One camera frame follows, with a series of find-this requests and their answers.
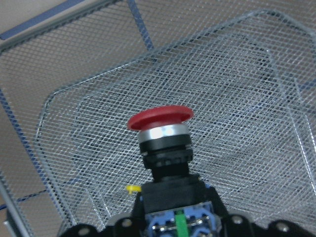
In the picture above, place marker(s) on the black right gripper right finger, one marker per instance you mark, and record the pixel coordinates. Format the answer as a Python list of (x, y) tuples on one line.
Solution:
[(240, 225)]

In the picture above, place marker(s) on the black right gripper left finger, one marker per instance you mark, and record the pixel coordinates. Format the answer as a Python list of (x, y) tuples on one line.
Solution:
[(122, 225)]

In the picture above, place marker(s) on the red emergency stop button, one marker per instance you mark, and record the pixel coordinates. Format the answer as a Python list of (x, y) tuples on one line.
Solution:
[(175, 203)]

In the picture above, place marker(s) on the wire mesh shelf rack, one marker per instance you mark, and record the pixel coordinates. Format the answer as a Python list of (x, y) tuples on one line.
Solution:
[(72, 77)]

